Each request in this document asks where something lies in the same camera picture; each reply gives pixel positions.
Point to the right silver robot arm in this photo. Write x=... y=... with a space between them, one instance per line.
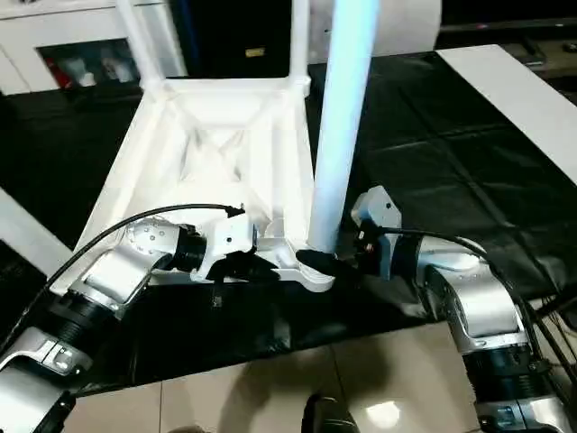
x=478 y=297

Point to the red item behind glass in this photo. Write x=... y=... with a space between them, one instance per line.
x=57 y=74

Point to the white plastic table top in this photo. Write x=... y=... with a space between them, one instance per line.
x=180 y=135

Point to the white cabinet with glass doors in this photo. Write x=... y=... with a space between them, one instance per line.
x=67 y=27

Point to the white plastic table leg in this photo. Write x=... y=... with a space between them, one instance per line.
x=342 y=113
x=299 y=45
x=142 y=45
x=31 y=230

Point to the black flat monitor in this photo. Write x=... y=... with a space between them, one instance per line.
x=509 y=31

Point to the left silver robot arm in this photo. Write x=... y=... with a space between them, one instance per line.
x=108 y=275

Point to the black mat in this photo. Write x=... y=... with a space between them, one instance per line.
x=451 y=149

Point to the white flat board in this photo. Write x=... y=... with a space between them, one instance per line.
x=518 y=104

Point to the black glossy round object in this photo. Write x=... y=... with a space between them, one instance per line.
x=329 y=415

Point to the grey cushion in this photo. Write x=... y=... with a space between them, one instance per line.
x=405 y=22

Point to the small brown label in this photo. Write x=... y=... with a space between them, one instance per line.
x=253 y=52

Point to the black floor stand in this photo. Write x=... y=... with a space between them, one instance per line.
x=559 y=303

